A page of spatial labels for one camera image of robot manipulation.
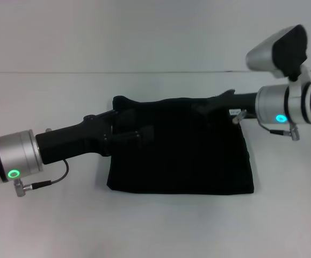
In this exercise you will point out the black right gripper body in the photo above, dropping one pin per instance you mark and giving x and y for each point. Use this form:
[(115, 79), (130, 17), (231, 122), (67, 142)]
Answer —
[(238, 103)]

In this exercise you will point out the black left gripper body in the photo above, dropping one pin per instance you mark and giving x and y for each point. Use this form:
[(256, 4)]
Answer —
[(72, 139)]

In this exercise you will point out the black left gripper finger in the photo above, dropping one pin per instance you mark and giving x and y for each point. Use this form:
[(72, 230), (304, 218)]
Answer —
[(128, 118), (133, 135)]

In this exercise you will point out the black shirt with FREE print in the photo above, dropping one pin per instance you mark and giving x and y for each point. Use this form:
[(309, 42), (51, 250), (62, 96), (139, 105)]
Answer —
[(182, 161)]

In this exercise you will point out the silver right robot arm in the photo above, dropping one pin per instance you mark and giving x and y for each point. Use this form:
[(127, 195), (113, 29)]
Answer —
[(292, 104)]

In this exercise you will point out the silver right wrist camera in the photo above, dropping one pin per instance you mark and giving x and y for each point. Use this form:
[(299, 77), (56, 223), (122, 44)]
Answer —
[(281, 53)]

